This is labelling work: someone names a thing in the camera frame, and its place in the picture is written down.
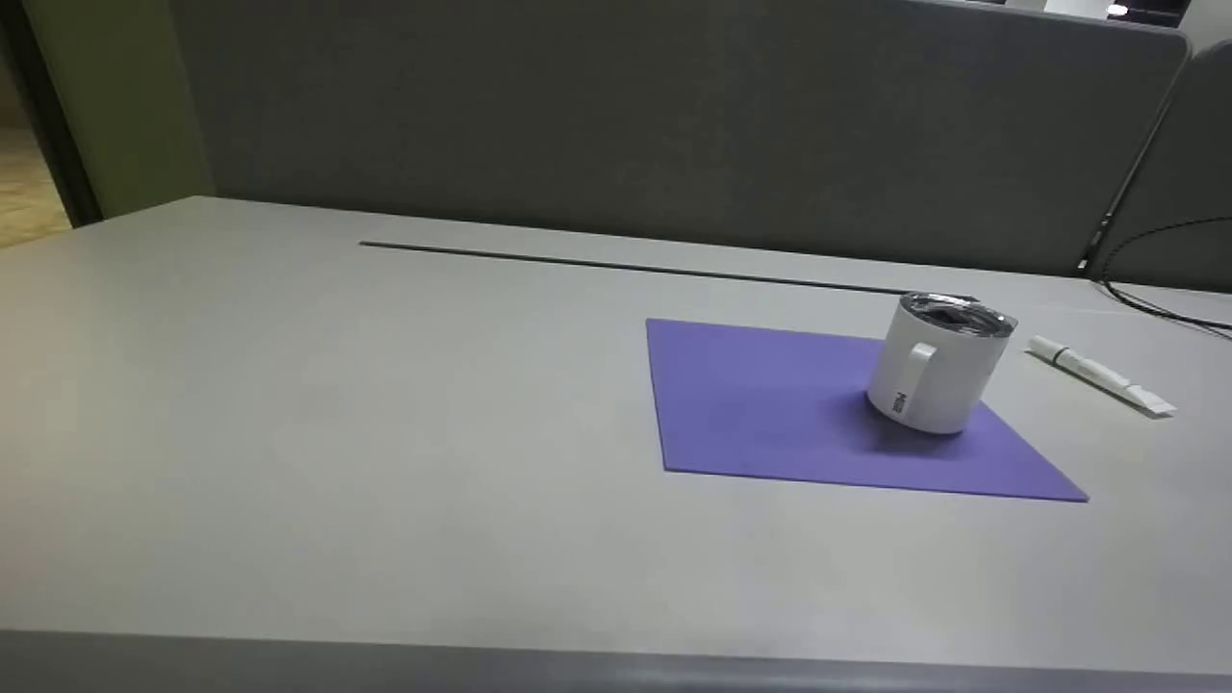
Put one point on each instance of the small grey cup lid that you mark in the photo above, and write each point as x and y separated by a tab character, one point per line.
956	314

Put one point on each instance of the purple rectangular mat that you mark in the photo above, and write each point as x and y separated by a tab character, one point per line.
756	410

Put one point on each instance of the wide grey partition panel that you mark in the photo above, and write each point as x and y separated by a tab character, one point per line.
639	117

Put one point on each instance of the white marker pen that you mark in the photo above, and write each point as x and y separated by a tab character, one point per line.
1098	377

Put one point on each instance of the narrow grey partition panel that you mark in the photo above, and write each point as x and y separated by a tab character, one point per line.
1194	149

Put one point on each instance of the dark door frame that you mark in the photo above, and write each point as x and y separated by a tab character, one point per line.
54	120

